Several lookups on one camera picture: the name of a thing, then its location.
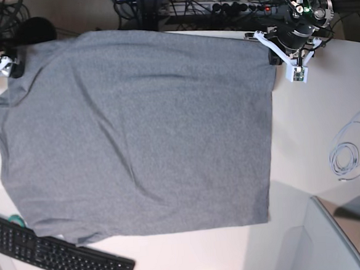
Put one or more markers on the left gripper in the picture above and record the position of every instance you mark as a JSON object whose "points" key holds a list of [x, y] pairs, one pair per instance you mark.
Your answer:
{"points": [[289, 40]]}

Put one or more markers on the grey t-shirt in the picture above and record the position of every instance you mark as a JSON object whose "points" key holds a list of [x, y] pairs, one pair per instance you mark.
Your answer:
{"points": [[138, 133]]}

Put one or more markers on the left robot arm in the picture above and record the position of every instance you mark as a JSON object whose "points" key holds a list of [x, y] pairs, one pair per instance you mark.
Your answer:
{"points": [[292, 13]]}

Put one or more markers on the black power strip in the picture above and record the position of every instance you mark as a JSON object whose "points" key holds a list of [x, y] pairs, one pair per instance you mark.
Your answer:
{"points": [[185, 8]]}

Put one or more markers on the green tape roll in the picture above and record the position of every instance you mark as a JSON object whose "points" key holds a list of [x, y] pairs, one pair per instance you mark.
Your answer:
{"points": [[17, 219]]}

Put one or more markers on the grey monitor back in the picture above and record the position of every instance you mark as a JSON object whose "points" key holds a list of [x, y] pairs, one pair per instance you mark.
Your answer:
{"points": [[331, 235]]}

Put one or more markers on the black computer keyboard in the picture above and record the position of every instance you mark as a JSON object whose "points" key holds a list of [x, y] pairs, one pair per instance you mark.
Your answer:
{"points": [[51, 253]]}

